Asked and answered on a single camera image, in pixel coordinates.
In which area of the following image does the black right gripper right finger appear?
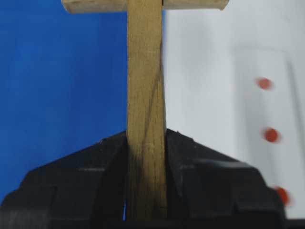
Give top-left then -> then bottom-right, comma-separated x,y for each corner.
166,130 -> 287,229

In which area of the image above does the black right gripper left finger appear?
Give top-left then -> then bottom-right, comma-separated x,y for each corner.
0,132 -> 128,229

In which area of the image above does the wooden mallet hammer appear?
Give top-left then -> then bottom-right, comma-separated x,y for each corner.
62,0 -> 228,221

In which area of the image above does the white paper sheet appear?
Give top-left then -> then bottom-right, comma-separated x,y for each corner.
164,0 -> 305,219

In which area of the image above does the blue mat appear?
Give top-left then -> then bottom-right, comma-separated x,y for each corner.
0,0 -> 167,221

